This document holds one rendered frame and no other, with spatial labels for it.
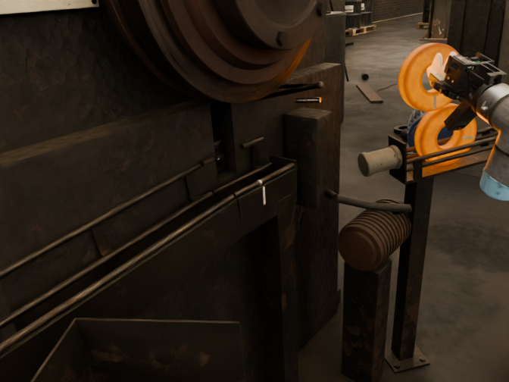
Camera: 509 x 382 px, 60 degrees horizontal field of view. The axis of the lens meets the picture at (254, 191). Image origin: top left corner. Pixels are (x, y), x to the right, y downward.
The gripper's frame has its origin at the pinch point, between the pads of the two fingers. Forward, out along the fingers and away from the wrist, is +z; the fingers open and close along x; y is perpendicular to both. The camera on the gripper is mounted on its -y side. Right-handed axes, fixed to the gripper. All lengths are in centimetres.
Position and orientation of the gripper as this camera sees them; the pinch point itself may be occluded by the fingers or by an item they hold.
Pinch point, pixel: (432, 69)
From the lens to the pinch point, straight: 114.3
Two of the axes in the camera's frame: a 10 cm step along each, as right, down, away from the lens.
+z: -2.5, -6.1, 7.5
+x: -9.7, 1.6, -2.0
